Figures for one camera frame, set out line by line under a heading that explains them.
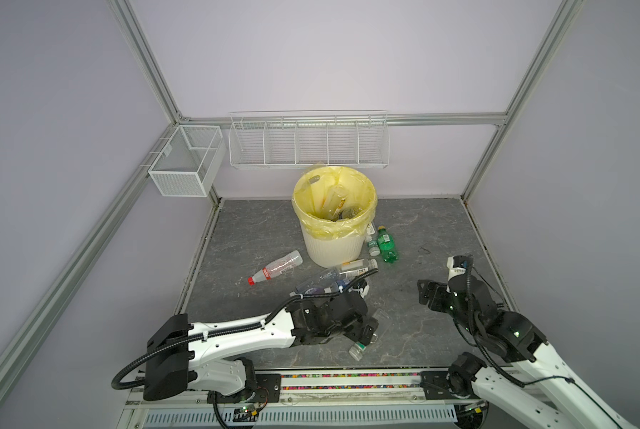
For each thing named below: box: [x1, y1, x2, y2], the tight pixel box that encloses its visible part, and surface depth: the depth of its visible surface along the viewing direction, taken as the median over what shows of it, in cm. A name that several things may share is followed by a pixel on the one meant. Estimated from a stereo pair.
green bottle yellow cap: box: [376, 225, 400, 264], surface depth 101 cm
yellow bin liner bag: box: [291, 166, 379, 241], surface depth 91 cm
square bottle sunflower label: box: [320, 184, 349, 221], surface depth 99 cm
